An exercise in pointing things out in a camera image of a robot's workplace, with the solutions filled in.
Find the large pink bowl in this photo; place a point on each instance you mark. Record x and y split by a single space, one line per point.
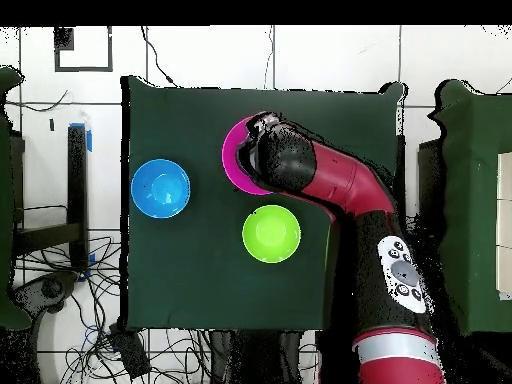
230 160

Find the lime green bowl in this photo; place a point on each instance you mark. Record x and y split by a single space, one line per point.
270 234

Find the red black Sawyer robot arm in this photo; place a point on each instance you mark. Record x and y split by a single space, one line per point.
336 172

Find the large light blue bowl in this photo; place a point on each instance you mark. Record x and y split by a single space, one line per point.
160 188

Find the dark green tablecloth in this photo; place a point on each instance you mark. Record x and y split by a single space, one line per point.
180 280

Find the black stand with blue tape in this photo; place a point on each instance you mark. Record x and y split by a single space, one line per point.
77 180

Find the green cloth covered side table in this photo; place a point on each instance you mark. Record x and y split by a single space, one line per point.
476 200
6 200

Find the black power brick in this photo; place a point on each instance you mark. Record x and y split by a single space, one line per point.
130 352

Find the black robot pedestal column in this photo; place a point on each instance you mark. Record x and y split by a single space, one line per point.
256 356

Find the black pedestal foot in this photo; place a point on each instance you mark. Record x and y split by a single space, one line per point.
44 290

